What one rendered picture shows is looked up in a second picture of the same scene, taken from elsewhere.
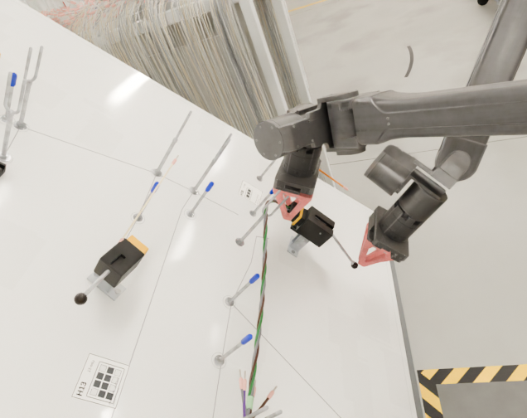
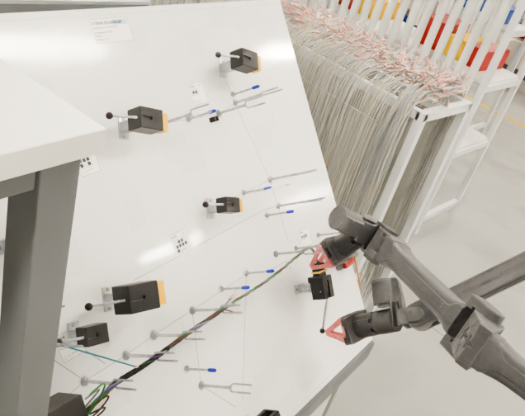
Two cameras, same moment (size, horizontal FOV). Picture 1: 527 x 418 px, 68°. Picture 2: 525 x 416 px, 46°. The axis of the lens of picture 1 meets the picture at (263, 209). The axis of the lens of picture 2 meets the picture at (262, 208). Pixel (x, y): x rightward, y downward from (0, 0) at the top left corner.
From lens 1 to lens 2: 0.89 m
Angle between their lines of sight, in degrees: 9
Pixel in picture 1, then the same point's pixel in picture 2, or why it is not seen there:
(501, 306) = not seen: outside the picture
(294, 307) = (270, 313)
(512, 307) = not seen: outside the picture
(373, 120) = (387, 251)
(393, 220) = (362, 318)
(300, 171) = (340, 247)
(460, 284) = not seen: outside the picture
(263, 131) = (339, 211)
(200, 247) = (256, 235)
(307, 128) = (359, 229)
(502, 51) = (483, 282)
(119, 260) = (229, 205)
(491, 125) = (415, 288)
